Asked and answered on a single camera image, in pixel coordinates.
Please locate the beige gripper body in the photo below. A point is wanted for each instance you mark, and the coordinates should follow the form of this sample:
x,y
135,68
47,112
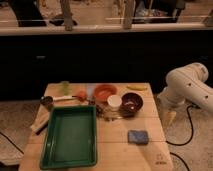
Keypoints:
x,y
170,116

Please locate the blue sponge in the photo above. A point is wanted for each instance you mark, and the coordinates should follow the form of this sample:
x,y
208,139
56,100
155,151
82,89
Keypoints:
x,y
138,137

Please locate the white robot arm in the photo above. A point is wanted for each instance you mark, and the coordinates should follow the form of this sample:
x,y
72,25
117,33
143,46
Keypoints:
x,y
185,83

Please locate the green plastic tray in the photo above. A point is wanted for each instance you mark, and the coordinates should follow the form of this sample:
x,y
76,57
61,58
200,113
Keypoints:
x,y
71,138

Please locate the dark purple bowl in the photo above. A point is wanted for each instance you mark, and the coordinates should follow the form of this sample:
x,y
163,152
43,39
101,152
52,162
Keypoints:
x,y
131,102

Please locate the wooden table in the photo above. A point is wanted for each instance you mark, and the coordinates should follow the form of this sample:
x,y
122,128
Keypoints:
x,y
114,151

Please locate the yellow banana toy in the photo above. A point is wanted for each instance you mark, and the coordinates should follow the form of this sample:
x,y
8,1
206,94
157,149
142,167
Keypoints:
x,y
136,88

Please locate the white cup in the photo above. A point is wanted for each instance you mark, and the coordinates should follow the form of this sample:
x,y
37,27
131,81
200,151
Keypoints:
x,y
114,102

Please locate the dark clutter utensils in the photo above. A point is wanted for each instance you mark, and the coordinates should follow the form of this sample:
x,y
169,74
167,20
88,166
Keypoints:
x,y
108,115

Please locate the orange bowl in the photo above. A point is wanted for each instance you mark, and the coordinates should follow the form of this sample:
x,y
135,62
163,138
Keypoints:
x,y
103,91

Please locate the green translucent cup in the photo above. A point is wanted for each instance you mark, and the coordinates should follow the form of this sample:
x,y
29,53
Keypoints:
x,y
64,87

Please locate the metal measuring cup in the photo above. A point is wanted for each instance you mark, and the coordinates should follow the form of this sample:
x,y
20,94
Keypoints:
x,y
47,102

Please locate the beige brush block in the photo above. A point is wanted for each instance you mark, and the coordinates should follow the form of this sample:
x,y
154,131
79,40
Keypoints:
x,y
40,122

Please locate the white handled utensil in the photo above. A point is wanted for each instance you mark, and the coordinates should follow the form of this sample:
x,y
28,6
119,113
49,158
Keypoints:
x,y
64,98

